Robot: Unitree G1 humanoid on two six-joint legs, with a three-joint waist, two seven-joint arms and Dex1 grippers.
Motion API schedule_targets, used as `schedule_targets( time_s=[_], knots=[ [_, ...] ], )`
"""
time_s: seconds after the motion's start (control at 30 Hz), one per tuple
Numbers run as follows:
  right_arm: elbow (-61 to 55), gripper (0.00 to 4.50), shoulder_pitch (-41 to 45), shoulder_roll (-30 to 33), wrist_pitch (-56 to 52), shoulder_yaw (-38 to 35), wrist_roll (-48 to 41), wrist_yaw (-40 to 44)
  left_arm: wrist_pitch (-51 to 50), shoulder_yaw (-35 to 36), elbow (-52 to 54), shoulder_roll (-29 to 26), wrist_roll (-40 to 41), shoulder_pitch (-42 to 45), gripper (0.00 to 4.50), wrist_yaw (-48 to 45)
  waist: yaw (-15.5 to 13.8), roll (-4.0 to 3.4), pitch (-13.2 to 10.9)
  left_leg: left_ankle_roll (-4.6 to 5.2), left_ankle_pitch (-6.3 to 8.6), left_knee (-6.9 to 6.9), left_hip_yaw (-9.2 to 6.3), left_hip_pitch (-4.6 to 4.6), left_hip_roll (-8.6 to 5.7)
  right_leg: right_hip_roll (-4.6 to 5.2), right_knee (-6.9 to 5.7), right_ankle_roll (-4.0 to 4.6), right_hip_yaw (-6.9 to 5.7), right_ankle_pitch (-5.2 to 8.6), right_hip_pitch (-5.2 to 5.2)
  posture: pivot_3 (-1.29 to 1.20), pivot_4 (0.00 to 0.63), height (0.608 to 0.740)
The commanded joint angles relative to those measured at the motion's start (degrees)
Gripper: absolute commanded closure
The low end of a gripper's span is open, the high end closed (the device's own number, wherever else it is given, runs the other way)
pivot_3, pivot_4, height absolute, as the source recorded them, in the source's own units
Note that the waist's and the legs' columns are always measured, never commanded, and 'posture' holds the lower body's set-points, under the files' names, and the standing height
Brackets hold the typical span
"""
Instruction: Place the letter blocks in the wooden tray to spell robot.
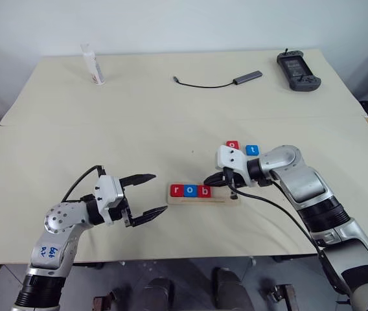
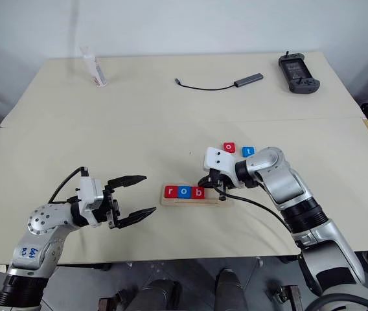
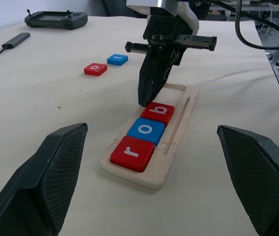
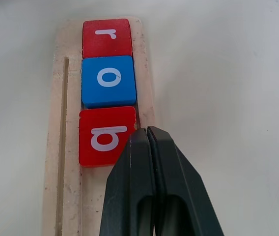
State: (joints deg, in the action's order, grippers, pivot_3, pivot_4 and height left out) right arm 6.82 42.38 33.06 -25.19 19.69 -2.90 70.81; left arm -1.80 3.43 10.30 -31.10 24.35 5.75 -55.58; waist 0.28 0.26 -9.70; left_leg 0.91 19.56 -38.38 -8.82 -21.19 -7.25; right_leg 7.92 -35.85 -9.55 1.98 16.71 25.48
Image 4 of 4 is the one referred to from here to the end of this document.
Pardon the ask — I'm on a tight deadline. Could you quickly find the red letter b block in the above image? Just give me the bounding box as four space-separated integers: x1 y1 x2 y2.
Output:
78 106 137 168

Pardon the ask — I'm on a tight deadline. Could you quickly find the light wooden letter tray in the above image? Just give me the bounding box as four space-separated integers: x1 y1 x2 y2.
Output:
42 16 156 236

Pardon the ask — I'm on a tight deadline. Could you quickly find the red letter r block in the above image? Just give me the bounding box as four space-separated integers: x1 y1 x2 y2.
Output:
82 18 133 59

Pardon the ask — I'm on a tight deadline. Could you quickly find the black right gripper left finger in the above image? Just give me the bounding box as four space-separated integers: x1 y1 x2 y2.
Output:
99 127 158 236

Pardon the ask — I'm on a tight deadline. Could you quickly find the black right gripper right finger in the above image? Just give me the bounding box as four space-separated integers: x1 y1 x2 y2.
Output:
146 126 225 236

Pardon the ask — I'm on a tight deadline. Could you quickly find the blue letter o block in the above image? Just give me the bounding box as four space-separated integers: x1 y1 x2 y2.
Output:
81 55 138 110

